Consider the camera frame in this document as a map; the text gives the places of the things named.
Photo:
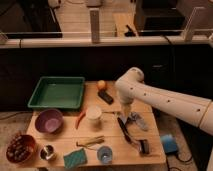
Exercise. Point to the teal sponge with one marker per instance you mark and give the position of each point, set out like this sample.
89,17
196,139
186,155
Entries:
75,158

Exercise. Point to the orange fruit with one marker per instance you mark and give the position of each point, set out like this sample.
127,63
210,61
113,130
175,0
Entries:
101,85

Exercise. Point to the small metal cup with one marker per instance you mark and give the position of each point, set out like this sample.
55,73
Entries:
47,153

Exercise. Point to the grey blue cloth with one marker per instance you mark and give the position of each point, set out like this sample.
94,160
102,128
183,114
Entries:
134,117

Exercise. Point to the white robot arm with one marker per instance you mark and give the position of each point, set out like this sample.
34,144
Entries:
196,111

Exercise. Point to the black handled brush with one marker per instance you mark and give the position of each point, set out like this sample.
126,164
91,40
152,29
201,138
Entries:
124,130

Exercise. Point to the black scrub brush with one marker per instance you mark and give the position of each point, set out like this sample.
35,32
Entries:
144,146

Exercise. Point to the purple bowl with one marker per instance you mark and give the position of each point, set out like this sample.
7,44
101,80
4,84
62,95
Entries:
49,121

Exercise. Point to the white plastic cup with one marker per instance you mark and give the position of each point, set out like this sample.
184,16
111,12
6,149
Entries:
93,114

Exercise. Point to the white horizontal rail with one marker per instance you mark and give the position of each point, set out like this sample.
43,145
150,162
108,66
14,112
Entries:
106,41

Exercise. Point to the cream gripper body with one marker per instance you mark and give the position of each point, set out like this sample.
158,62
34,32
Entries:
126,109

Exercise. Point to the green plastic tray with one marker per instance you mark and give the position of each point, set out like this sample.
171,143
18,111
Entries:
58,92

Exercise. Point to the black rectangular block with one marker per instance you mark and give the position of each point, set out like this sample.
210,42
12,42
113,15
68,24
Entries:
106,97

